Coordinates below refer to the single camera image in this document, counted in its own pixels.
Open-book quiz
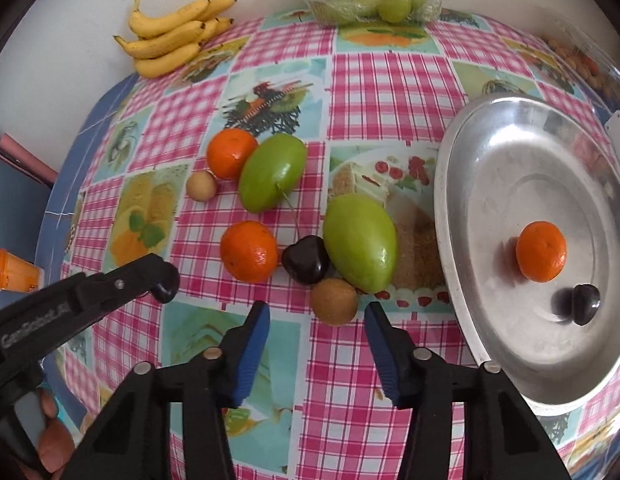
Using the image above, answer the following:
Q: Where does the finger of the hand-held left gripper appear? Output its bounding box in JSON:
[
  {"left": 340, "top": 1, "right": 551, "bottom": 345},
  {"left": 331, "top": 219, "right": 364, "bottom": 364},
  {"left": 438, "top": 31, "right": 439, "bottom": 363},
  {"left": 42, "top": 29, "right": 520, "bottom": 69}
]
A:
[{"left": 75, "top": 253, "right": 181, "bottom": 319}]

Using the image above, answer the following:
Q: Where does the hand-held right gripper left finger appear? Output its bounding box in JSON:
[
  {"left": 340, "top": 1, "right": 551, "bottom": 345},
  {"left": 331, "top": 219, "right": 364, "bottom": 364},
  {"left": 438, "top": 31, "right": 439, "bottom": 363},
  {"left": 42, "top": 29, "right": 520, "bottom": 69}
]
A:
[{"left": 65, "top": 301, "right": 271, "bottom": 480}]

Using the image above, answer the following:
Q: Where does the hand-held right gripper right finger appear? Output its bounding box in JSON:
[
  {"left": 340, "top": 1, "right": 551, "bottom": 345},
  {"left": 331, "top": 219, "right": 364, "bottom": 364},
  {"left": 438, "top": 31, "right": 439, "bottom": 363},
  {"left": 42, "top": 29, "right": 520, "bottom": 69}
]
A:
[{"left": 364, "top": 302, "right": 573, "bottom": 480}]

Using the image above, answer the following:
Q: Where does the brown kiwi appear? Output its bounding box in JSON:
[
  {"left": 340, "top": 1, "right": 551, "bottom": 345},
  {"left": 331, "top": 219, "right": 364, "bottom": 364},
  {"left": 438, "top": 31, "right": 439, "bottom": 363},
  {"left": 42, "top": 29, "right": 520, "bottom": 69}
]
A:
[{"left": 310, "top": 277, "right": 359, "bottom": 327}]

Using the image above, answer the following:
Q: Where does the green mango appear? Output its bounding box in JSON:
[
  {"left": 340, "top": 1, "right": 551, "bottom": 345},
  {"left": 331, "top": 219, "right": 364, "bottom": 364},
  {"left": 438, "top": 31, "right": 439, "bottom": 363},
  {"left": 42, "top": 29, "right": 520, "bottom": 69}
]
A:
[
  {"left": 238, "top": 133, "right": 309, "bottom": 213},
  {"left": 323, "top": 194, "right": 399, "bottom": 295}
]

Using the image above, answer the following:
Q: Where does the silver oval metal tray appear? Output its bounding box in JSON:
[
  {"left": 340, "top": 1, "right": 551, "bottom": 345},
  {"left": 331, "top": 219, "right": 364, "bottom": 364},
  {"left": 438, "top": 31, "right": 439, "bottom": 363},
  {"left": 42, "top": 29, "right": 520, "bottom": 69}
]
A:
[{"left": 434, "top": 94, "right": 620, "bottom": 417}]

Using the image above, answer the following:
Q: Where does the person's left hand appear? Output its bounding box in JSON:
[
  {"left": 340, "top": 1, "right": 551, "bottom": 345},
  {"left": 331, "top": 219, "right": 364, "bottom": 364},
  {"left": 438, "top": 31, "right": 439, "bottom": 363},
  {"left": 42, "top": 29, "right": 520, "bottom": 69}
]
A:
[{"left": 39, "top": 390, "right": 76, "bottom": 476}]

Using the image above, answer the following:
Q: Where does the orange plastic cup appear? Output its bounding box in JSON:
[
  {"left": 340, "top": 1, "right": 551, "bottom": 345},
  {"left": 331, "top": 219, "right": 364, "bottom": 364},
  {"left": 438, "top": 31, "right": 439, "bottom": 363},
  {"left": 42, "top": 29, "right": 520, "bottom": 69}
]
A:
[{"left": 0, "top": 249, "right": 45, "bottom": 293}]

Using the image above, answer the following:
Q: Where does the orange mandarin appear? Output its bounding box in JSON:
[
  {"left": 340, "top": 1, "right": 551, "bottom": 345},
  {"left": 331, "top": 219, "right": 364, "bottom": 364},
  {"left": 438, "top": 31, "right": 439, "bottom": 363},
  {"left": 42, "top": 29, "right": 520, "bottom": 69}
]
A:
[
  {"left": 220, "top": 220, "right": 279, "bottom": 283},
  {"left": 516, "top": 221, "right": 568, "bottom": 282},
  {"left": 206, "top": 128, "right": 259, "bottom": 181}
]

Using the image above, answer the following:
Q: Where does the small tan longan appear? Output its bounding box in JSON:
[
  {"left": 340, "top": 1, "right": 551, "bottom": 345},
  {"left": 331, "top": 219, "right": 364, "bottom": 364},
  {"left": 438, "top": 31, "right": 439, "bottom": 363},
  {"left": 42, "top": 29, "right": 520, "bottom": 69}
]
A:
[{"left": 186, "top": 170, "right": 219, "bottom": 203}]

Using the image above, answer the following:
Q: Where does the dark red cherry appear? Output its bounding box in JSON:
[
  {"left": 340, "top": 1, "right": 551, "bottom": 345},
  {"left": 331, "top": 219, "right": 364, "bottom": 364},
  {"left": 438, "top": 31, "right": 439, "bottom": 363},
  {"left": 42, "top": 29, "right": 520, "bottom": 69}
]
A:
[
  {"left": 276, "top": 182, "right": 331, "bottom": 286},
  {"left": 572, "top": 283, "right": 601, "bottom": 327}
]

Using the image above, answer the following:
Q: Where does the pink board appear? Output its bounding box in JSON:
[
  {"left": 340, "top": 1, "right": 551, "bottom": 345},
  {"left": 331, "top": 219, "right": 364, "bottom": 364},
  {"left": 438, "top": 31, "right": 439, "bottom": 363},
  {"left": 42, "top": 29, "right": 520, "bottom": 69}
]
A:
[{"left": 0, "top": 132, "right": 58, "bottom": 186}]

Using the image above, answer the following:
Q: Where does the blue checked cloth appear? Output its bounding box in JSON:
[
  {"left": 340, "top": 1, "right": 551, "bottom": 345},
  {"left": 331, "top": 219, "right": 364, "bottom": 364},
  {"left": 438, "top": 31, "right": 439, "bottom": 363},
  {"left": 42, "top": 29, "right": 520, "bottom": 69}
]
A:
[{"left": 32, "top": 72, "right": 141, "bottom": 436}]

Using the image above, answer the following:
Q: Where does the yellow banana bunch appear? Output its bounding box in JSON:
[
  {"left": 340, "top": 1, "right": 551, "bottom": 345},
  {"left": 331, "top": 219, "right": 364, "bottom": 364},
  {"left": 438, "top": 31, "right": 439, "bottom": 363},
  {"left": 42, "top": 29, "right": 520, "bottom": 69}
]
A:
[{"left": 113, "top": 0, "right": 239, "bottom": 79}]

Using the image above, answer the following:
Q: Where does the pink checked printed tablecloth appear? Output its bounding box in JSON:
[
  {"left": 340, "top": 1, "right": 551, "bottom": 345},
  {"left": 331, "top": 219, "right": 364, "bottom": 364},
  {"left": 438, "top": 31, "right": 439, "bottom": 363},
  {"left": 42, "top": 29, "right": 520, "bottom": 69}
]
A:
[{"left": 60, "top": 10, "right": 620, "bottom": 480}]

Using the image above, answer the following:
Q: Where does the pile of small brown longans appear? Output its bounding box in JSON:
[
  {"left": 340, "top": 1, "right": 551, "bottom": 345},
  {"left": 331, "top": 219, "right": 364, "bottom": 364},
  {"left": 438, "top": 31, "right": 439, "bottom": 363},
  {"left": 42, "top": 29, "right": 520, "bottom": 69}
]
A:
[{"left": 544, "top": 35, "right": 615, "bottom": 98}]

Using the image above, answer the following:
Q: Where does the bag of brown nuts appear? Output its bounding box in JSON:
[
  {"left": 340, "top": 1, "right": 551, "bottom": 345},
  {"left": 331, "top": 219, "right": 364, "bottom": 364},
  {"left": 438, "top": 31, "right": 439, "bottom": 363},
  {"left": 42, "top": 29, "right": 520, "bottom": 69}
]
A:
[{"left": 540, "top": 30, "right": 620, "bottom": 107}]

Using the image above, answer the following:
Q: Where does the white flat bracket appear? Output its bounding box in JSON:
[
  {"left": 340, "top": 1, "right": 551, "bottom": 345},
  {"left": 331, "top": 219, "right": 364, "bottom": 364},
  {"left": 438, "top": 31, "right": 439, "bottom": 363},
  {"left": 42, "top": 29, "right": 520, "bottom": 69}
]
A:
[{"left": 606, "top": 110, "right": 620, "bottom": 153}]

